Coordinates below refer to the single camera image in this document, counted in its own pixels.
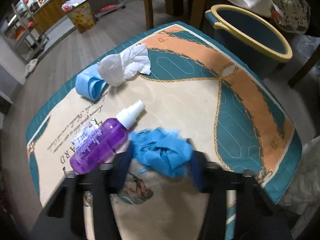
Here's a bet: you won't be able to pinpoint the purple spray bottle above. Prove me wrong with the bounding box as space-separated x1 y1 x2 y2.
70 100 145 174

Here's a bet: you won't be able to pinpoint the blue cloth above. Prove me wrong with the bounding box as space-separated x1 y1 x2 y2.
130 127 194 178

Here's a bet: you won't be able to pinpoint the teal yellow-rimmed trash bin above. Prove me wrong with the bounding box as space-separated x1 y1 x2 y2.
205 4 293 80

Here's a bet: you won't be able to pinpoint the floral yellow trash bin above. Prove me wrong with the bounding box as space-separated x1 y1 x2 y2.
61 0 96 33

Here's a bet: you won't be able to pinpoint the light blue ribbon strip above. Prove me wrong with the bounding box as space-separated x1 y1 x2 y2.
75 63 108 101

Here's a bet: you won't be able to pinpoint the teal patterned mat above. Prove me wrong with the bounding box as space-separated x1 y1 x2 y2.
27 22 302 239

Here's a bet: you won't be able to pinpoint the crumpled white tissue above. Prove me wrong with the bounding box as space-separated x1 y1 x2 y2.
98 43 151 87

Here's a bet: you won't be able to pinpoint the white slippers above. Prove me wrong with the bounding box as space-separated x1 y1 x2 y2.
25 59 39 78

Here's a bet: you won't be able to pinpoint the metal shelf rack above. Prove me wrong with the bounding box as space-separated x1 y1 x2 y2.
1 0 49 63

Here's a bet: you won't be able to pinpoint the lace embroidered tablecloth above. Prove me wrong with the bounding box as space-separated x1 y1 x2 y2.
272 0 311 34

